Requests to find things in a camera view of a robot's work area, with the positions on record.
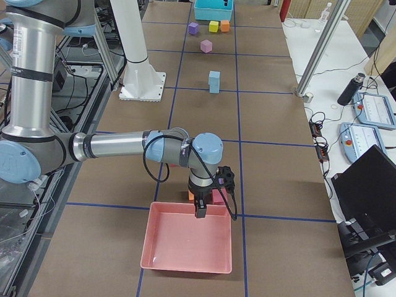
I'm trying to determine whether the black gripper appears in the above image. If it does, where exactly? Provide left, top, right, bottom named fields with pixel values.
left=188, top=166, right=236, bottom=218

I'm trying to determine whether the blue teach pendant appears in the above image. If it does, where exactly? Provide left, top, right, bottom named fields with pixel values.
left=352, top=92, right=395, bottom=130
left=340, top=122, right=387, bottom=163

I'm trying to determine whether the pink foam block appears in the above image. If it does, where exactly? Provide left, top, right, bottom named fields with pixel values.
left=212, top=188, right=228, bottom=205

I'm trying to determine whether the black laptop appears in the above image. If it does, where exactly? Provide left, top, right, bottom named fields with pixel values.
left=332, top=145, right=395, bottom=230

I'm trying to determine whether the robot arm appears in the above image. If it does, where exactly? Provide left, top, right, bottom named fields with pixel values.
left=1, top=1, right=237, bottom=218

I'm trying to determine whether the salmon plastic bin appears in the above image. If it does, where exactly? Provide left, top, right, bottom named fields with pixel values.
left=140, top=202, right=232, bottom=274

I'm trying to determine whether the aluminium frame post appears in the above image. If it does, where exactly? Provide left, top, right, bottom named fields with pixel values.
left=295, top=0, right=351, bottom=97

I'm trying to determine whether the orange foam block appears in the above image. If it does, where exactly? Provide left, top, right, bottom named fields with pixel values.
left=188, top=191, right=194, bottom=203
left=220, top=20, right=230, bottom=33

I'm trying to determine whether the light blue foam block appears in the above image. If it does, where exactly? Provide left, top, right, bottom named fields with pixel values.
left=209, top=71, right=220, bottom=85
left=209, top=84, right=220, bottom=93

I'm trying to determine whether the yellow foam block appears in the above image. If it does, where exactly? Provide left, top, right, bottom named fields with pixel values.
left=209, top=20, right=219, bottom=33

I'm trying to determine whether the lilac foam block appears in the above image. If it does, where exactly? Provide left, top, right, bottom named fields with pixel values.
left=200, top=40, right=213, bottom=53

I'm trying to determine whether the small metal cup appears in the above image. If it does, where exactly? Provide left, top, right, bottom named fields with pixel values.
left=303, top=92, right=314, bottom=104

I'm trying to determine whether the black water bottle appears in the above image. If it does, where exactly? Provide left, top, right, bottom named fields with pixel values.
left=337, top=72, right=366, bottom=106

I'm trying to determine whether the purple foam block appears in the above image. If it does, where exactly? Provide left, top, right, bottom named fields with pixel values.
left=187, top=22, right=199, bottom=35

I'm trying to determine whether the cyan plastic bin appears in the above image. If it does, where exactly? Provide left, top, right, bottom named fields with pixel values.
left=194, top=0, right=234, bottom=21

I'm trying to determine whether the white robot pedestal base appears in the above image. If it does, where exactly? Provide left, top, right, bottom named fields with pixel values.
left=111, top=0, right=166, bottom=102

